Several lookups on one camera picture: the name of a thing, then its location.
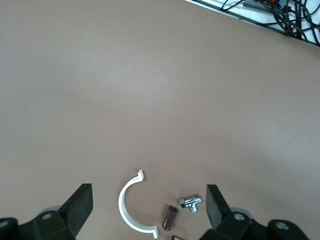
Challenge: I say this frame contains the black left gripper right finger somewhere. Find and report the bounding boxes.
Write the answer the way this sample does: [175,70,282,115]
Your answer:
[202,184,310,240]

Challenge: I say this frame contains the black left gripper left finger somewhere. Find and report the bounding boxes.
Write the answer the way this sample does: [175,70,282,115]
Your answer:
[0,184,94,240]

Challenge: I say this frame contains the silver metal fitting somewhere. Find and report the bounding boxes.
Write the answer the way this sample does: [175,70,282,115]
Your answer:
[177,194,203,214]

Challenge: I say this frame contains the brown terminal block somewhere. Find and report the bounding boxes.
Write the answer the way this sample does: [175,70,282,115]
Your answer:
[161,204,179,231]

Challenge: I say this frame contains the white half-ring clamp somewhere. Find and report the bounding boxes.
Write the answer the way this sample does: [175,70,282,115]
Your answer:
[117,169,160,238]

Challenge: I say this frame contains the black cable bundle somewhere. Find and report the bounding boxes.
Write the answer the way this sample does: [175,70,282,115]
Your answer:
[219,0,320,47]

